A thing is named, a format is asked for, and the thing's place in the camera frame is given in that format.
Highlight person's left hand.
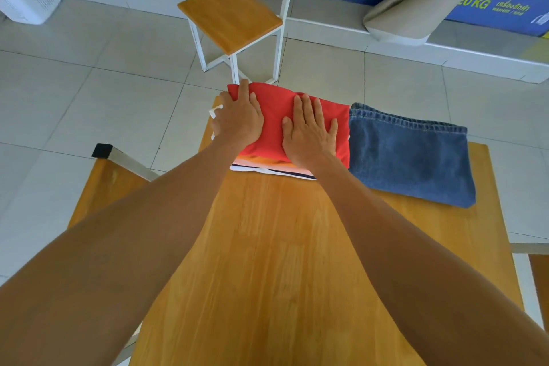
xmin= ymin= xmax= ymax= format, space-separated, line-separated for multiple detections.
xmin=210 ymin=79 xmax=265 ymax=152

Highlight person's right hand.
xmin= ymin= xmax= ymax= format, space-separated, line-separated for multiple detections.
xmin=281 ymin=93 xmax=340 ymax=172

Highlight red cloth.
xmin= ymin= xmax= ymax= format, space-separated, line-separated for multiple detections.
xmin=226 ymin=81 xmax=352 ymax=170

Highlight orange cloth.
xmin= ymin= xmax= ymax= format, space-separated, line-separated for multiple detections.
xmin=238 ymin=154 xmax=301 ymax=167

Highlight pink cloth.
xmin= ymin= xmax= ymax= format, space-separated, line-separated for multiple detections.
xmin=233 ymin=160 xmax=309 ymax=173

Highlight black white striped shirt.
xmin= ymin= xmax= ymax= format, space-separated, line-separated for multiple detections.
xmin=209 ymin=104 xmax=318 ymax=181

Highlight blue denim jeans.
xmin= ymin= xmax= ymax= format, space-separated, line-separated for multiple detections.
xmin=348 ymin=102 xmax=477 ymax=209

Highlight person's left forearm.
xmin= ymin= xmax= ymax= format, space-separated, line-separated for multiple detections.
xmin=0 ymin=138 xmax=241 ymax=366

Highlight person's right forearm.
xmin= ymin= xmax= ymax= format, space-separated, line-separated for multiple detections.
xmin=311 ymin=155 xmax=549 ymax=366

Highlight wooden chair white frame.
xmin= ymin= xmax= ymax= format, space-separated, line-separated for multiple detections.
xmin=67 ymin=143 xmax=160 ymax=366
xmin=509 ymin=242 xmax=549 ymax=335
xmin=177 ymin=0 xmax=301 ymax=86

